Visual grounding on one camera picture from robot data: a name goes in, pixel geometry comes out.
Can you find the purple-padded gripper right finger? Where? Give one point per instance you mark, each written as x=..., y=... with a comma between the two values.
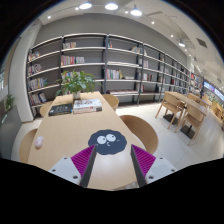
x=149, y=168

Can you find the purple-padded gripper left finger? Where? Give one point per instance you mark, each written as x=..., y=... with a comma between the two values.
x=78, y=168

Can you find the white pink computer mouse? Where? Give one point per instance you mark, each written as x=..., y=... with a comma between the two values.
x=39, y=142

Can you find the wooden chair near right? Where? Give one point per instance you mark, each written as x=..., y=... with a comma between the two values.
x=143, y=130

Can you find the black book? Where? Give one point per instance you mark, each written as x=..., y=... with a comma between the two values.
x=60, y=109

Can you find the white red book stack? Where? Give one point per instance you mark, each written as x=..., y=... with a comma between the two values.
x=87, y=105

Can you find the wooden chair far left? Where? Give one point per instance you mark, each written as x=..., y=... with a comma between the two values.
x=44, y=108

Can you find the wooden chair far right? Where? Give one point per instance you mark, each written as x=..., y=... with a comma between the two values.
x=110, y=101

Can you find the green potted plant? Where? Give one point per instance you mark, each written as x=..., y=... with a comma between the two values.
x=75, y=83

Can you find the large grey bookshelf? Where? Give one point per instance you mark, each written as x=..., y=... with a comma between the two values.
x=132, y=70

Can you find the small plant at left wall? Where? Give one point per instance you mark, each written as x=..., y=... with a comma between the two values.
x=9, y=101

